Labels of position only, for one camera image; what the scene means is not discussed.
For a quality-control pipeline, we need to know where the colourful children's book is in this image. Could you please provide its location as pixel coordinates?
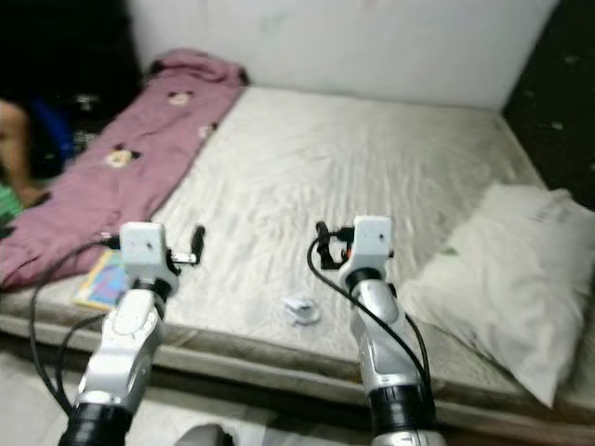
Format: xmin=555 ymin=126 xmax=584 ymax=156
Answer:
xmin=73 ymin=246 xmax=131 ymax=312

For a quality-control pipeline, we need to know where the white pillow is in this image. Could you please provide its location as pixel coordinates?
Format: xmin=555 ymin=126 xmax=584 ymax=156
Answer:
xmin=400 ymin=183 xmax=595 ymax=408

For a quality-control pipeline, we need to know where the white quilted mattress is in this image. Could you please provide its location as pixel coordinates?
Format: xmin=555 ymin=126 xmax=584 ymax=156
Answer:
xmin=0 ymin=86 xmax=595 ymax=414

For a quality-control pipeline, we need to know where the pink cartoon print blanket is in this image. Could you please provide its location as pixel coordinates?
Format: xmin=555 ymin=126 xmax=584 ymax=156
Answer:
xmin=0 ymin=49 xmax=249 ymax=291

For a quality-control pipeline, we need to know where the grey bed base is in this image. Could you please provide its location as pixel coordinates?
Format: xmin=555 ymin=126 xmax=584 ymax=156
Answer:
xmin=0 ymin=302 xmax=595 ymax=445

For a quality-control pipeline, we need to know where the grey left robot leg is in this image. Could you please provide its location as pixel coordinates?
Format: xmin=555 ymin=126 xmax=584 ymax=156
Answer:
xmin=175 ymin=424 xmax=229 ymax=446

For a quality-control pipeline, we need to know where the blue bag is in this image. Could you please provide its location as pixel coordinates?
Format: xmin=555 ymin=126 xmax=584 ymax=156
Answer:
xmin=33 ymin=100 xmax=75 ymax=164

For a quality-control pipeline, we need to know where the person's bare leg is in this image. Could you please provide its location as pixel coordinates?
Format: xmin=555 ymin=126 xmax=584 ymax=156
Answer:
xmin=0 ymin=100 xmax=47 ymax=210

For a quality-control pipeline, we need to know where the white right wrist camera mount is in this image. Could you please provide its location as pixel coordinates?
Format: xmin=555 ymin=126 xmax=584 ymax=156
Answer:
xmin=351 ymin=216 xmax=394 ymax=270

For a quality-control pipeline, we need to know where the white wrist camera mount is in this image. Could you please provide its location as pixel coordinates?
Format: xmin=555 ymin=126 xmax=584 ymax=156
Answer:
xmin=119 ymin=221 xmax=170 ymax=284
xmin=351 ymin=216 xmax=394 ymax=270

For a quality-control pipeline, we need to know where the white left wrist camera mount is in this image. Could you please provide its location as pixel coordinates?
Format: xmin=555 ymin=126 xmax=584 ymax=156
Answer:
xmin=119 ymin=221 xmax=170 ymax=284

